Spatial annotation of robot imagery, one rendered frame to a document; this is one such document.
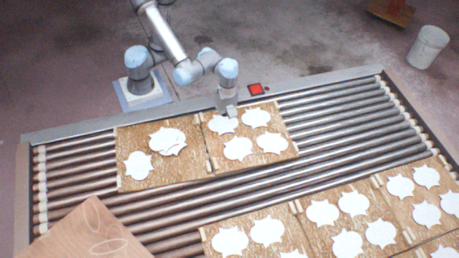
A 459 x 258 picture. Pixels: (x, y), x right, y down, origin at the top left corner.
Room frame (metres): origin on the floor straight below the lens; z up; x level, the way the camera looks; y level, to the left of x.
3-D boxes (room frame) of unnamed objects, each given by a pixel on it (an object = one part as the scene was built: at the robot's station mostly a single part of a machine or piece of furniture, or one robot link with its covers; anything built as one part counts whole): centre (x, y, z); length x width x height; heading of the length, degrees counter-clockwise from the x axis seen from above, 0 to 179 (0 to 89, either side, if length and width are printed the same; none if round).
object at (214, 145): (0.96, -0.09, 0.93); 0.41 x 0.35 x 0.02; 111
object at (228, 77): (1.00, 0.03, 1.29); 0.09 x 0.08 x 0.11; 48
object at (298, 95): (1.13, 0.01, 0.90); 1.95 x 0.05 x 0.05; 114
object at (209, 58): (1.06, 0.12, 1.29); 0.11 x 0.11 x 0.08; 48
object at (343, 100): (1.04, -0.03, 0.90); 1.95 x 0.05 x 0.05; 114
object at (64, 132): (1.20, 0.04, 0.89); 2.08 x 0.09 x 0.06; 114
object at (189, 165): (0.81, 0.30, 0.93); 0.41 x 0.35 x 0.02; 109
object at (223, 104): (0.98, 0.02, 1.13); 0.12 x 0.09 x 0.16; 34
